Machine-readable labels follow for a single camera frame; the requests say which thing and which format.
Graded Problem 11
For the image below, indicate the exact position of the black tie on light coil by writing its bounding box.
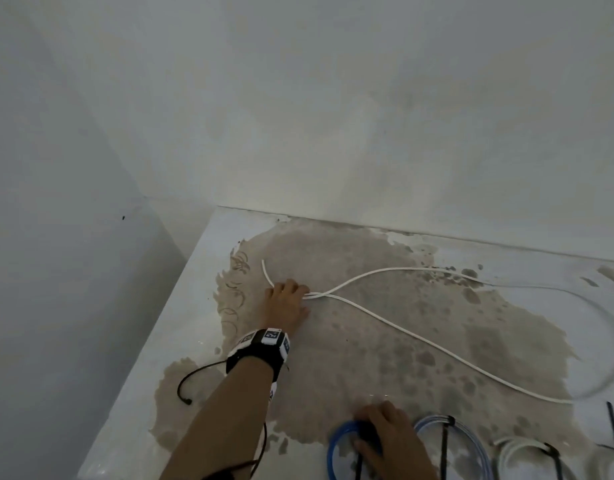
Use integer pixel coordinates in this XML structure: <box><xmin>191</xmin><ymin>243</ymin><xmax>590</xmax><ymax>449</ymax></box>
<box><xmin>438</xmin><ymin>416</ymin><xmax>456</xmax><ymax>480</ymax></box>

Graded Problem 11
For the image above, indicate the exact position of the light blue coiled cable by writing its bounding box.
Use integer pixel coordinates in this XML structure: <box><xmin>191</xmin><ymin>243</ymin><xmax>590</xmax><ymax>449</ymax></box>
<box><xmin>413</xmin><ymin>415</ymin><xmax>494</xmax><ymax>480</ymax></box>

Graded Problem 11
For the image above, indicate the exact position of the person's left hand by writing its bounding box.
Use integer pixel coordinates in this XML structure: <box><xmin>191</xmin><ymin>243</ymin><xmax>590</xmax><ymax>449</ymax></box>
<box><xmin>263</xmin><ymin>279</ymin><xmax>312</xmax><ymax>341</ymax></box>

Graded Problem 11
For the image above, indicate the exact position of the black tie on white coil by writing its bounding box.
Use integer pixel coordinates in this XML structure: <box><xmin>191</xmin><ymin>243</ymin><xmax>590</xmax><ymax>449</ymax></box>
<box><xmin>543</xmin><ymin>443</ymin><xmax>566</xmax><ymax>480</ymax></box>

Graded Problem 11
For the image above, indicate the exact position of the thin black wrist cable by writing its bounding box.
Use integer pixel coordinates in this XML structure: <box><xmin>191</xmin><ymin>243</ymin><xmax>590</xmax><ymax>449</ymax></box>
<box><xmin>176</xmin><ymin>360</ymin><xmax>269</xmax><ymax>480</ymax></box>

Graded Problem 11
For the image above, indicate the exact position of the white coiled cable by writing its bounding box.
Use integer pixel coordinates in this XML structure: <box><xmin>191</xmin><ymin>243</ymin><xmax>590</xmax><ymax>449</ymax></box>
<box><xmin>494</xmin><ymin>437</ymin><xmax>563</xmax><ymax>480</ymax></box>

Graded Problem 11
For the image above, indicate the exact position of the black tie on blue coil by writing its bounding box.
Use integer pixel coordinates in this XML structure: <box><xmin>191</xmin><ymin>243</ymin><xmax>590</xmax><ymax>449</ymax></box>
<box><xmin>354</xmin><ymin>421</ymin><xmax>383</xmax><ymax>480</ymax></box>

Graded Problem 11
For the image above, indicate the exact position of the person's right hand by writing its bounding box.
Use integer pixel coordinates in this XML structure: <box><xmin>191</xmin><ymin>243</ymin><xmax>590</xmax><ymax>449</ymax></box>
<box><xmin>353</xmin><ymin>400</ymin><xmax>438</xmax><ymax>480</ymax></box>

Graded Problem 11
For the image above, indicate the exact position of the black wrist camera band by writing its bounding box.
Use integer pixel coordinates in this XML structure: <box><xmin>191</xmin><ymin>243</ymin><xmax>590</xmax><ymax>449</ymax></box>
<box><xmin>225</xmin><ymin>327</ymin><xmax>292</xmax><ymax>384</ymax></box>

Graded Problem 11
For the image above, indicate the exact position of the person's left forearm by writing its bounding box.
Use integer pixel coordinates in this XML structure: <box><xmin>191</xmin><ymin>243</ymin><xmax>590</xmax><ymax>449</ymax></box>
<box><xmin>159</xmin><ymin>356</ymin><xmax>279</xmax><ymax>480</ymax></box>

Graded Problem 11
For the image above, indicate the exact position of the long white cable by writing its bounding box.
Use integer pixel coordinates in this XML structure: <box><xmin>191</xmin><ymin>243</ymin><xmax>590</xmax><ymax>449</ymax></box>
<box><xmin>260</xmin><ymin>259</ymin><xmax>614</xmax><ymax>406</ymax></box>

